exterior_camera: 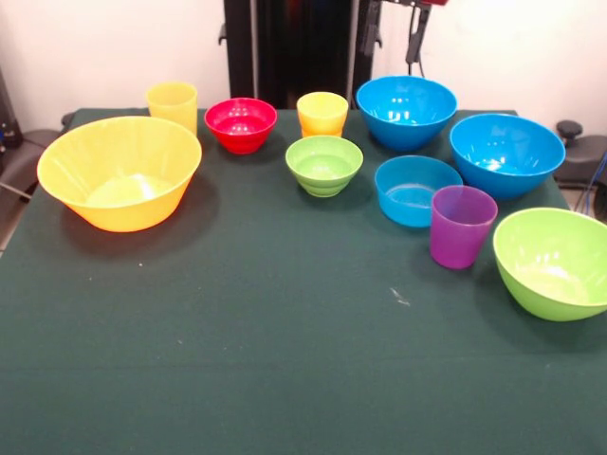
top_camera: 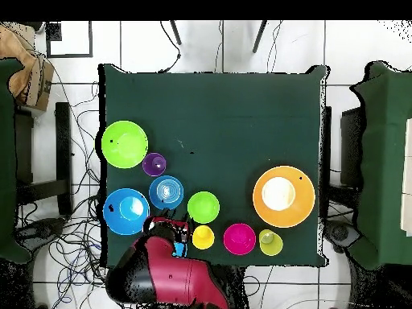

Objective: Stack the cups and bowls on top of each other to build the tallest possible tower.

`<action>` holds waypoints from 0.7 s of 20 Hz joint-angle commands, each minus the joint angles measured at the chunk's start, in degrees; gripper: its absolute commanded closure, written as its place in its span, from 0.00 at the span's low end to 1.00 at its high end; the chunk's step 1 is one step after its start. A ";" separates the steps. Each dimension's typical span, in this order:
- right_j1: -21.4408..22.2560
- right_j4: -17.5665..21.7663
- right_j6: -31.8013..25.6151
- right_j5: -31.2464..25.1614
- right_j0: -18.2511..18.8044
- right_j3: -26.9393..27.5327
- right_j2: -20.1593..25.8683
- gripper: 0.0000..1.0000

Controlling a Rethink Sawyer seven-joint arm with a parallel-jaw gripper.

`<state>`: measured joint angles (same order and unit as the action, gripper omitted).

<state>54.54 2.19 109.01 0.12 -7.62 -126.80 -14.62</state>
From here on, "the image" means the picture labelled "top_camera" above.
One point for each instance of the small green bowl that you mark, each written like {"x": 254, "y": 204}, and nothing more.
{"x": 203, "y": 207}

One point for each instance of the yellow cup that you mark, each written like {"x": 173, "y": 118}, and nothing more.
{"x": 202, "y": 237}

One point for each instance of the small blue ridged bowl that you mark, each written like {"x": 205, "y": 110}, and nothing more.
{"x": 166, "y": 192}

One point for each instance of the small red bowl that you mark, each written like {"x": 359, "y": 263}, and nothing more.
{"x": 239, "y": 238}

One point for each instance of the purple cup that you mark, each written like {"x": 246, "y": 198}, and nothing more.
{"x": 154, "y": 164}

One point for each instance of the translucent yellow-green cup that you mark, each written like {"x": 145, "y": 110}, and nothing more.
{"x": 274, "y": 247}

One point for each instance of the large green bowl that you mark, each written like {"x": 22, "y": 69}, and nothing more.
{"x": 124, "y": 145}

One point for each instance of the large orange bowl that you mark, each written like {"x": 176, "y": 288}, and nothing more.
{"x": 289, "y": 217}

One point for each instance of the dark green tablecloth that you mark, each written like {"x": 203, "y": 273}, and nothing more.
{"x": 209, "y": 112}

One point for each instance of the black floor stand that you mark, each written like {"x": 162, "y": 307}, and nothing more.
{"x": 63, "y": 145}

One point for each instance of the green cloth side table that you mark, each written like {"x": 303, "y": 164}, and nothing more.
{"x": 6, "y": 161}
{"x": 383, "y": 161}

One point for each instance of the black box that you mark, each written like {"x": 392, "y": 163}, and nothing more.
{"x": 351, "y": 145}

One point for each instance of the black tripod leg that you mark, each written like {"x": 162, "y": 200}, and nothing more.
{"x": 175, "y": 32}
{"x": 259, "y": 37}

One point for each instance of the cardboard box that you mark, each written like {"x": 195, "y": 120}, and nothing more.
{"x": 40, "y": 80}

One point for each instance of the black robot pedestal leg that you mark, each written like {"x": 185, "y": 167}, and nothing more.
{"x": 42, "y": 230}
{"x": 339, "y": 233}

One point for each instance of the black square floor frame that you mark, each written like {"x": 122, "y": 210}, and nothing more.
{"x": 53, "y": 32}

